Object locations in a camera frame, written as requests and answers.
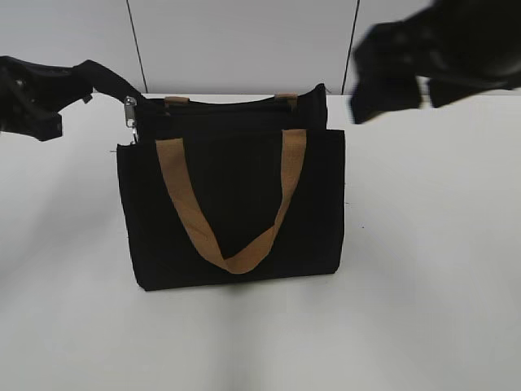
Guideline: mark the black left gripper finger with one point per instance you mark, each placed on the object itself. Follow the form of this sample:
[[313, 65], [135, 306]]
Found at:
[[43, 125], [92, 76]]

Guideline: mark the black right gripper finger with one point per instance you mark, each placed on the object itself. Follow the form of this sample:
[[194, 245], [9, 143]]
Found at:
[[379, 91], [443, 92]]

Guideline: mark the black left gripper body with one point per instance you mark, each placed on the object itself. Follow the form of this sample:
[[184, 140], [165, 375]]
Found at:
[[27, 87]]

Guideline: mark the black canvas tote bag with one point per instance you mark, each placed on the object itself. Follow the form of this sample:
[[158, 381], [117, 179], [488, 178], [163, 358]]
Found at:
[[233, 155]]

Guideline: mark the tan rear bag handle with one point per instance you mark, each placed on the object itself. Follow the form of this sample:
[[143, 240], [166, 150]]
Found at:
[[289, 100]]

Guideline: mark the silver zipper pull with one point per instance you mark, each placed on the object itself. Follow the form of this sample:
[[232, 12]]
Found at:
[[130, 103]]

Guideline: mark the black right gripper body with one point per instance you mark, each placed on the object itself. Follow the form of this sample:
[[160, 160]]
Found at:
[[470, 43]]

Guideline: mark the tan front bag handle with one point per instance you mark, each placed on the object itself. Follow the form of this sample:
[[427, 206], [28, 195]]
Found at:
[[172, 159]]

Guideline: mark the tan bag handle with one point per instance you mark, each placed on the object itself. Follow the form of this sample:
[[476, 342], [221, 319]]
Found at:
[[172, 159], [289, 100]]

